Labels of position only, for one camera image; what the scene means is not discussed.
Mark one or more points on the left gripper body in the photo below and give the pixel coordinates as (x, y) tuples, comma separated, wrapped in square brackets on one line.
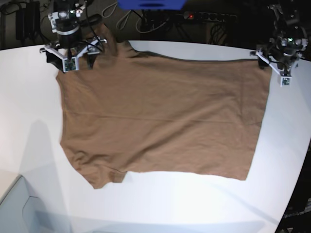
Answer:
[(281, 62)]

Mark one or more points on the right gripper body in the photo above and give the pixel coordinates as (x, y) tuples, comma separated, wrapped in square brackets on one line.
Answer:
[(73, 53)]

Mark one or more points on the brown t-shirt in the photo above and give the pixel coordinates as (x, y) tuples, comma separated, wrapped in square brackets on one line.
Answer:
[(142, 112)]

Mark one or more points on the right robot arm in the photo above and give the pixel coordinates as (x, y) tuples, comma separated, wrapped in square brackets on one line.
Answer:
[(75, 35)]

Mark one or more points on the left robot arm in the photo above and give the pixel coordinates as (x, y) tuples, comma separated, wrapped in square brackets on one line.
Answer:
[(288, 42)]

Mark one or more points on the black box on floor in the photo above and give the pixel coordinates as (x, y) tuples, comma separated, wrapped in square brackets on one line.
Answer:
[(27, 21)]

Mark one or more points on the blue box overhead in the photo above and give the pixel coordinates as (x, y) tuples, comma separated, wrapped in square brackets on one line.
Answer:
[(151, 4)]

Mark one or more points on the white bin at corner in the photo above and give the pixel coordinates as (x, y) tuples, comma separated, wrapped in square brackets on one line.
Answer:
[(19, 210)]

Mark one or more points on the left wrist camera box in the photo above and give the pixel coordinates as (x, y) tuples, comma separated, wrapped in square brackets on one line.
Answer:
[(285, 81)]

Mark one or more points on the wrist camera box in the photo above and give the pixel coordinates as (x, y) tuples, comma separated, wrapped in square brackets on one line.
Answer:
[(285, 81), (70, 64)]

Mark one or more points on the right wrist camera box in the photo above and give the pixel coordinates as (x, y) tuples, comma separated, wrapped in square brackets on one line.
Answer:
[(70, 64)]

